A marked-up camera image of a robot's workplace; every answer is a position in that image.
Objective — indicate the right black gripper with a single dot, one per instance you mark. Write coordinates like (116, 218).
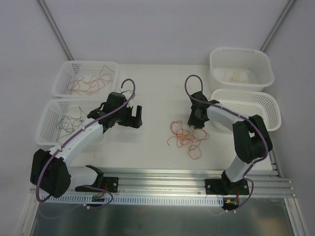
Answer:
(197, 120)

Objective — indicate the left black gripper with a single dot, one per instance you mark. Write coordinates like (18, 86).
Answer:
(130, 119)

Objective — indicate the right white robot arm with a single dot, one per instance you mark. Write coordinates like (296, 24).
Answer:
(252, 142)

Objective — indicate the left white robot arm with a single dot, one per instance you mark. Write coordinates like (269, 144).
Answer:
(51, 171)

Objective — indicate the front right white basket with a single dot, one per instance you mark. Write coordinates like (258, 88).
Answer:
(249, 103)

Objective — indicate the white basket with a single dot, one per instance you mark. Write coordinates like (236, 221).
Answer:
(61, 117)
(249, 103)
(85, 79)

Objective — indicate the rear right white tub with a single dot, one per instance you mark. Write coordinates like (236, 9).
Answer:
(239, 68)

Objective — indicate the rear left white basket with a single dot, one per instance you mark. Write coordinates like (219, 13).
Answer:
(85, 79)

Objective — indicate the front left white basket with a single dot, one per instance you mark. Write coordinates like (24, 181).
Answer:
(61, 117)

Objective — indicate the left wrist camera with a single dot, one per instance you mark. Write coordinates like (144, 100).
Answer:
(129, 95)

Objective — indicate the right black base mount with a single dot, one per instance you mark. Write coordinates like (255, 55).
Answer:
(217, 186)

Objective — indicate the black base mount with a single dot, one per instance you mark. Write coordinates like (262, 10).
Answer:
(110, 184)
(217, 186)

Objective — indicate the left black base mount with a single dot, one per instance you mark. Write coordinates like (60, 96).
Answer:
(110, 184)

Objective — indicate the aluminium rail frame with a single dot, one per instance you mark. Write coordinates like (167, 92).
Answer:
(190, 185)

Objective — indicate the left frame post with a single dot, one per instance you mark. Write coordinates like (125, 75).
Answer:
(55, 29)

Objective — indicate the frame post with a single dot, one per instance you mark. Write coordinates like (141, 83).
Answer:
(277, 25)
(55, 29)

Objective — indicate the right frame post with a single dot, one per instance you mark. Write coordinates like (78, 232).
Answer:
(277, 25)

